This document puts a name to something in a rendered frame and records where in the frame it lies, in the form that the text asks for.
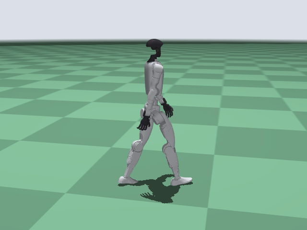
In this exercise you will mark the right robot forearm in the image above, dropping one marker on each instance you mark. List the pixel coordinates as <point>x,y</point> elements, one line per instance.
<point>150,101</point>

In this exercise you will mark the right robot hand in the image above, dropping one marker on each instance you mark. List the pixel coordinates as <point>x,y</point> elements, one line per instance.
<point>145,122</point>

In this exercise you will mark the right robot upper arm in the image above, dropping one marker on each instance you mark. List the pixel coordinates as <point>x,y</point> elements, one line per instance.
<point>157,71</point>

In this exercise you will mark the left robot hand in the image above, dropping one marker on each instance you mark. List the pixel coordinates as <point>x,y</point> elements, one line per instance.
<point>167,108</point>

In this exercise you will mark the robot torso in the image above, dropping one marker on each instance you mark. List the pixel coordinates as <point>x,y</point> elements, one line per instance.
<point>148,72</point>

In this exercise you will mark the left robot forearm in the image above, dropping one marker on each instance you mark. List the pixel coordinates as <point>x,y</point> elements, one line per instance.
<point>160,99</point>

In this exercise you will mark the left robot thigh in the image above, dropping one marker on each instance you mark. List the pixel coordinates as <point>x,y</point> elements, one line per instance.
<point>144,135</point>

